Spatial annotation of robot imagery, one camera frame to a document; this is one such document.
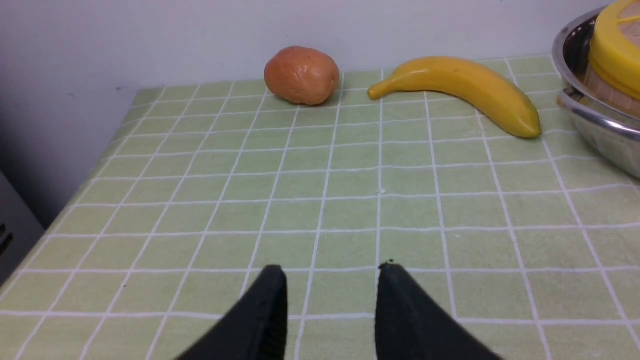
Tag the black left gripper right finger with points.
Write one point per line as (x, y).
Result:
(410, 325)

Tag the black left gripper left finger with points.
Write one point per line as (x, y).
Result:
(255, 328)

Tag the bamboo steamer lid yellow frame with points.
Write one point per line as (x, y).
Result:
(614, 47)

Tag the bamboo steamer basket yellow rim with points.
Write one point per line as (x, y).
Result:
(616, 94)

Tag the stainless steel pot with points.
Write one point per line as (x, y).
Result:
(614, 134)

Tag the green checkered tablecloth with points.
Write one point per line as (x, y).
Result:
(533, 245)

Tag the yellow banana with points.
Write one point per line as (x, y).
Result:
(496, 97)

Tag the brown potato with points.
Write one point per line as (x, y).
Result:
(302, 76)

